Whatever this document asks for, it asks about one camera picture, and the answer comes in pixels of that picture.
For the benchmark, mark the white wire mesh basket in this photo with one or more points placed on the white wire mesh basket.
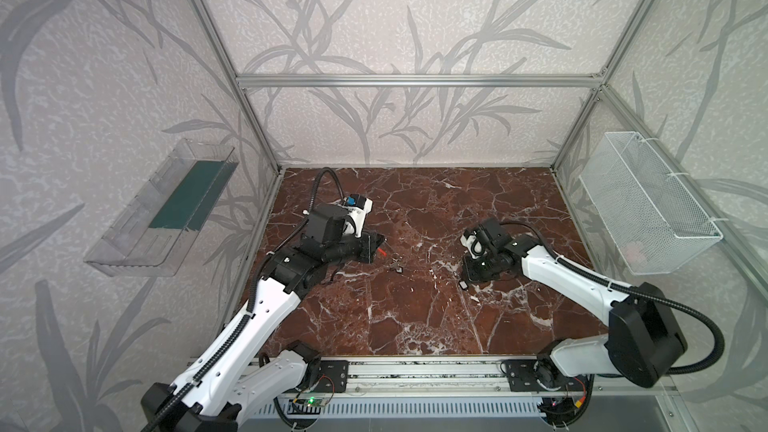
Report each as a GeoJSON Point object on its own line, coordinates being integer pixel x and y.
{"type": "Point", "coordinates": [654, 220]}

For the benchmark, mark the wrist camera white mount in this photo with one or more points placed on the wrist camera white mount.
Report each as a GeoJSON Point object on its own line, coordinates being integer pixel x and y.
{"type": "Point", "coordinates": [470, 241]}
{"type": "Point", "coordinates": [357, 208]}

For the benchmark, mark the metal keyring plate red handle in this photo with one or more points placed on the metal keyring plate red handle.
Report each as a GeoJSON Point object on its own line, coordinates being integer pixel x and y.
{"type": "Point", "coordinates": [379, 247]}

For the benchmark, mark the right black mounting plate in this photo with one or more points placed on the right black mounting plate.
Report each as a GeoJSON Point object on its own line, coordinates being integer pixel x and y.
{"type": "Point", "coordinates": [524, 375]}

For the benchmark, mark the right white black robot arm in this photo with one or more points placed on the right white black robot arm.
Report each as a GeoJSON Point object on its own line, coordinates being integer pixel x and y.
{"type": "Point", "coordinates": [643, 340]}

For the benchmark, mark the left circuit board with wires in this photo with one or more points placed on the left circuit board with wires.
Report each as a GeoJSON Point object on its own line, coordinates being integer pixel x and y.
{"type": "Point", "coordinates": [310, 405]}

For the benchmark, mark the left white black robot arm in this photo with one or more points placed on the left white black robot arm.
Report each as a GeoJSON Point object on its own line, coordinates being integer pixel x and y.
{"type": "Point", "coordinates": [217, 392]}

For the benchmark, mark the black mounting plate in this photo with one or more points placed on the black mounting plate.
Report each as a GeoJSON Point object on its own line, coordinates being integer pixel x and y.
{"type": "Point", "coordinates": [524, 375]}
{"type": "Point", "coordinates": [326, 376]}

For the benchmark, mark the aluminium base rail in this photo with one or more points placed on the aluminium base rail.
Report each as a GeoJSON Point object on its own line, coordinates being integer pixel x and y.
{"type": "Point", "coordinates": [433, 375]}

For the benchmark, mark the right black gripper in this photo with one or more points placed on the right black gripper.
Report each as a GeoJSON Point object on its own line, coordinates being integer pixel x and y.
{"type": "Point", "coordinates": [477, 267]}

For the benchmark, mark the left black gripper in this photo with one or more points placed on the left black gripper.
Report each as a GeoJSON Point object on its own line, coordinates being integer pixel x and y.
{"type": "Point", "coordinates": [370, 246]}

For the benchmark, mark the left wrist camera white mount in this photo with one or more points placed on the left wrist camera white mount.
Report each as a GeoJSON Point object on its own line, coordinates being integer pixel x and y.
{"type": "Point", "coordinates": [357, 208]}

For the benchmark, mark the clear plastic wall bin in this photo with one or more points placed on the clear plastic wall bin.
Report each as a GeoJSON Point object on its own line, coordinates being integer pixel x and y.
{"type": "Point", "coordinates": [152, 236]}

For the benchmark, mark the aluminium frame profiles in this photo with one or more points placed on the aluminium frame profiles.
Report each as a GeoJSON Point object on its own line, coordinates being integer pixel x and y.
{"type": "Point", "coordinates": [605, 110]}

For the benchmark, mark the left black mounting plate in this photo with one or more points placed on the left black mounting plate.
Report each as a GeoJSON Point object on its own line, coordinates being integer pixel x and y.
{"type": "Point", "coordinates": [326, 376]}

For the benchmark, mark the right wiring bundle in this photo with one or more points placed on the right wiring bundle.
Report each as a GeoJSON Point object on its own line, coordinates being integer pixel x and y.
{"type": "Point", "coordinates": [564, 405]}

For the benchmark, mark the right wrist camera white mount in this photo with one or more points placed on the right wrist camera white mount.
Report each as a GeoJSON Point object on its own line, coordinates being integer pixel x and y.
{"type": "Point", "coordinates": [470, 241]}

